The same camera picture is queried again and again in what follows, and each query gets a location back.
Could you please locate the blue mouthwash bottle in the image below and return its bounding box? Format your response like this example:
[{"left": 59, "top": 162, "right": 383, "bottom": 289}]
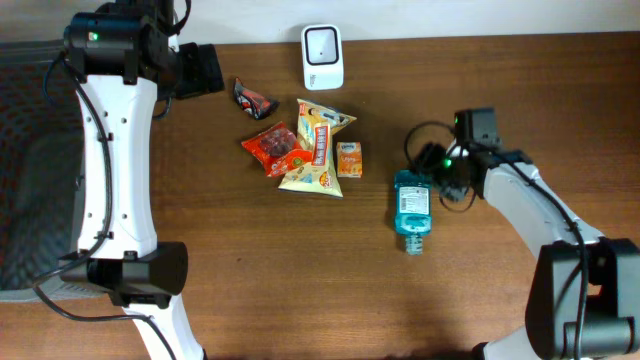
[{"left": 394, "top": 170, "right": 432, "bottom": 256}]

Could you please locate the silver dark snack packet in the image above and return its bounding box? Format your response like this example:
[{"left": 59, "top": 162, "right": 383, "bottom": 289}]
[{"left": 233, "top": 77, "right": 280, "bottom": 120}]

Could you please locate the orange tissue pack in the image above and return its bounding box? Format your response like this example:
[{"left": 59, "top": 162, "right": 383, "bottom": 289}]
[{"left": 336, "top": 142, "right": 363, "bottom": 178}]

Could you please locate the red snack bag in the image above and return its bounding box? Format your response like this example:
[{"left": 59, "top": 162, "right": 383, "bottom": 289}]
[{"left": 241, "top": 122, "right": 312, "bottom": 177}]

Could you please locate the yellow snack bag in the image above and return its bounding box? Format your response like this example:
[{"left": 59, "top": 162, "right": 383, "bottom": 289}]
[{"left": 278, "top": 99, "right": 357, "bottom": 198}]

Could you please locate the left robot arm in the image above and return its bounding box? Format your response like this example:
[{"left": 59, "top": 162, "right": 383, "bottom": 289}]
[{"left": 59, "top": 1, "right": 224, "bottom": 359}]

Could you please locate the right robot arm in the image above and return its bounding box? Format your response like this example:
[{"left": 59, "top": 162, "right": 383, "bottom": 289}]
[{"left": 407, "top": 108, "right": 639, "bottom": 360}]

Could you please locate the white barcode scanner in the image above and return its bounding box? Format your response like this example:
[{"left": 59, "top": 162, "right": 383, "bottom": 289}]
[{"left": 300, "top": 24, "right": 344, "bottom": 91}]

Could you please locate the grey plastic mesh basket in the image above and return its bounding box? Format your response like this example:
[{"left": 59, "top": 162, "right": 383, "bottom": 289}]
[{"left": 1, "top": 40, "right": 96, "bottom": 303}]

